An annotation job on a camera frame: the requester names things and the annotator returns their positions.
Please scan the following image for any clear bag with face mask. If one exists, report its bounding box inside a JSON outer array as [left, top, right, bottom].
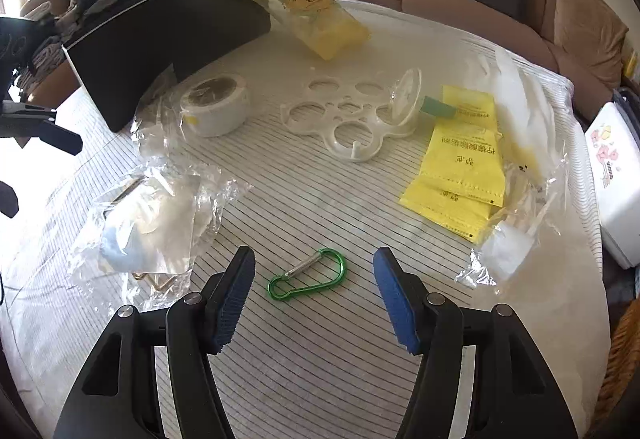
[[69, 163, 251, 311]]

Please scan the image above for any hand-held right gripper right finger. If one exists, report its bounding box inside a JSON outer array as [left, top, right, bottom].
[[372, 246, 577, 439]]

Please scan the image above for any black storage box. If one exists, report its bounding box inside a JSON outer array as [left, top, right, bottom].
[[62, 0, 274, 134]]

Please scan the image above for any green carabiner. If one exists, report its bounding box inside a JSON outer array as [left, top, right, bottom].
[[267, 248, 347, 303]]

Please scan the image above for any yellow clear snack packet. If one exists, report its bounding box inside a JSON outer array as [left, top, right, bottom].
[[208, 0, 371, 62]]

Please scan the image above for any striped cloth desktop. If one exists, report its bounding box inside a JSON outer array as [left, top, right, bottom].
[[0, 0, 609, 439]]

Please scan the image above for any pile of dark clothes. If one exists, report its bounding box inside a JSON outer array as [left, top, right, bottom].
[[19, 0, 142, 90]]

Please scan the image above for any white flower ring tray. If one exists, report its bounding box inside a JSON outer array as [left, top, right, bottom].
[[279, 75, 416, 162]]

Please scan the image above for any round clear white lid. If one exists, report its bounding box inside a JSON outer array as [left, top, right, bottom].
[[389, 67, 424, 128]]

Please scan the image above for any white box with purple lid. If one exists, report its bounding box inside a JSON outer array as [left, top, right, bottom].
[[584, 88, 640, 270]]

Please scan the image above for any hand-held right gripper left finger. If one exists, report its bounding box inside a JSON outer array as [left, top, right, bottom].
[[52, 246, 256, 439]]

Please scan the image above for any wicker basket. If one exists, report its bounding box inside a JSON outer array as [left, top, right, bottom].
[[594, 298, 640, 421]]

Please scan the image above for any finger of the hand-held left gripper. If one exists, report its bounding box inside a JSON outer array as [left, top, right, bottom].
[[0, 179, 21, 219], [22, 121, 84, 156]]

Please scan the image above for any white tape roll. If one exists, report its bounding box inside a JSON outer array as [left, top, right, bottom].
[[178, 74, 251, 138]]

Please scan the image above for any white plastic bag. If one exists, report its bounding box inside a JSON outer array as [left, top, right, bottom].
[[464, 48, 572, 180]]

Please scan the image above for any clear bag with spray bottle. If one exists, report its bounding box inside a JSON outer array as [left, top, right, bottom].
[[454, 199, 548, 291]]

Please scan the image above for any brown sofa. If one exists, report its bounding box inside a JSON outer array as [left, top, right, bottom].
[[300, 0, 632, 90]]

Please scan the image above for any gold metal hook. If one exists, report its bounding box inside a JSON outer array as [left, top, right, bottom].
[[131, 269, 181, 293]]

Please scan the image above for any yellow sachet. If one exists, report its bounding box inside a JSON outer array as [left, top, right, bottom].
[[419, 122, 504, 208], [442, 85, 497, 130], [399, 179, 496, 243]]

